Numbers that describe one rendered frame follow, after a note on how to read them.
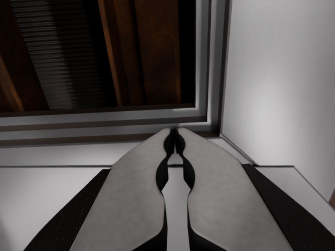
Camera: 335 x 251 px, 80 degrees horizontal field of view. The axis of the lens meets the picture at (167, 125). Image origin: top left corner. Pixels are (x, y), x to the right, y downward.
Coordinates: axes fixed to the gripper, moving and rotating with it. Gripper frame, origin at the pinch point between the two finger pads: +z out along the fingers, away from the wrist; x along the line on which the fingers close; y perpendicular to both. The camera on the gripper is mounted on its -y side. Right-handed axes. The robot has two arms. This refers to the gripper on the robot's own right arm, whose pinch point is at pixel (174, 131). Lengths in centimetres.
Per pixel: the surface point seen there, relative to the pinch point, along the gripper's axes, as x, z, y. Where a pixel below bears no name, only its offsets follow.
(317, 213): 11.4, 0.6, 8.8
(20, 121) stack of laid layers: -11.5, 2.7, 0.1
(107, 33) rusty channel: -6.6, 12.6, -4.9
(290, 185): 8.4, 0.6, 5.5
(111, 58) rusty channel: -6.7, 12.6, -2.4
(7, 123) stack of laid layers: -12.5, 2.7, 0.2
